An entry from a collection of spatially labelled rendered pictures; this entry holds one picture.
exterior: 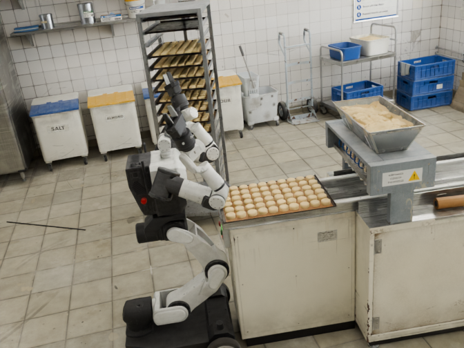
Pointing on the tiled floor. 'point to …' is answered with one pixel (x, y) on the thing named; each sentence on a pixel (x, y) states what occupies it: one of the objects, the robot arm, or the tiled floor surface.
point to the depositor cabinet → (409, 271)
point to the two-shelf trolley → (355, 63)
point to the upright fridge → (13, 118)
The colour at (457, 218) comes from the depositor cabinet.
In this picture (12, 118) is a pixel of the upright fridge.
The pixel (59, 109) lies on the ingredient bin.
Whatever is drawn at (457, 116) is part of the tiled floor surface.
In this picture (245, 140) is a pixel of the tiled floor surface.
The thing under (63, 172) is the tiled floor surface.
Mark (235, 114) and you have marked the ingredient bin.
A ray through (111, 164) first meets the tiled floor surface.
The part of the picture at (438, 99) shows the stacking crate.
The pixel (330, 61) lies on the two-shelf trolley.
